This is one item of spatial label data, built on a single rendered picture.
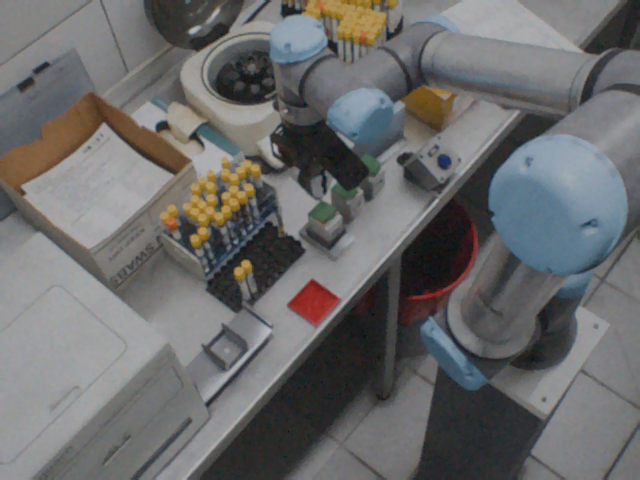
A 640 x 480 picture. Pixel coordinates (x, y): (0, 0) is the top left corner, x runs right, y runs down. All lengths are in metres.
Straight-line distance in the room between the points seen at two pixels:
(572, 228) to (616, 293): 1.78
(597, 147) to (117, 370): 0.62
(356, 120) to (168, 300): 0.57
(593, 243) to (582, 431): 1.59
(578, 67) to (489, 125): 0.74
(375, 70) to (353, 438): 1.34
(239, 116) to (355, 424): 1.04
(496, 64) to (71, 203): 0.85
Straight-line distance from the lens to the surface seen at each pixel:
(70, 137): 1.52
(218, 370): 1.23
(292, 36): 1.00
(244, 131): 1.42
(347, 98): 0.95
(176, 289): 1.36
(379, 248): 1.36
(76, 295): 1.04
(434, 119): 1.51
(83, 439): 0.99
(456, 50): 0.94
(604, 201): 0.64
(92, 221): 1.41
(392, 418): 2.15
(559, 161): 0.64
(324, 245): 1.34
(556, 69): 0.84
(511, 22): 1.75
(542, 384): 1.24
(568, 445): 2.19
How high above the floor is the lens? 2.03
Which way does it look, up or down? 57 degrees down
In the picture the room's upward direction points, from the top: 6 degrees counter-clockwise
